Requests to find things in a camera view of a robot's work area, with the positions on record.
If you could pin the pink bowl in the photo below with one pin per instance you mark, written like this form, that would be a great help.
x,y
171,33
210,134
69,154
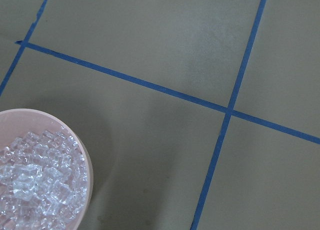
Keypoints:
x,y
18,122

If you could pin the clear ice cubes pile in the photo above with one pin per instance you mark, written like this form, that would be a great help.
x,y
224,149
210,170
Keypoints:
x,y
43,180

